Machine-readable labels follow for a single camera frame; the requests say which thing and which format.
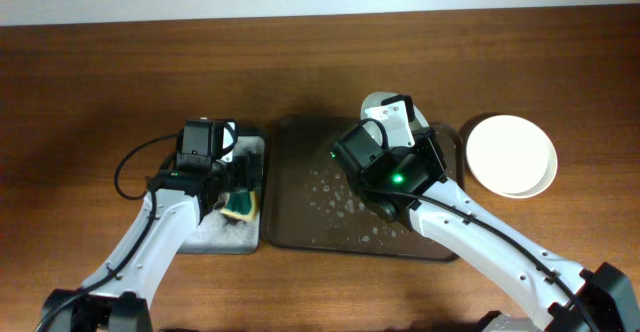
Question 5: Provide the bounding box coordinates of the green and yellow sponge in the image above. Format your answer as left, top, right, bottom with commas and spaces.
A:
220, 191, 259, 222

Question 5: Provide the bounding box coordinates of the small black soapy tray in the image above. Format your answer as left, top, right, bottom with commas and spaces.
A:
174, 125, 268, 256

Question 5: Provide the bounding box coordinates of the pinkish white plate front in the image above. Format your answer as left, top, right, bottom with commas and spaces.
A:
468, 143, 558, 199

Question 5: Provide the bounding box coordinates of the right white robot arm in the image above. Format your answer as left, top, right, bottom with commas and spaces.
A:
331, 92, 639, 331

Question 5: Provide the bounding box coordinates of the large brown serving tray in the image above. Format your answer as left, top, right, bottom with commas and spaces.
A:
261, 116, 458, 263

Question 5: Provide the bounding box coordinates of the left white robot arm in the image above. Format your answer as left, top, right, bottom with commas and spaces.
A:
36, 153, 264, 331

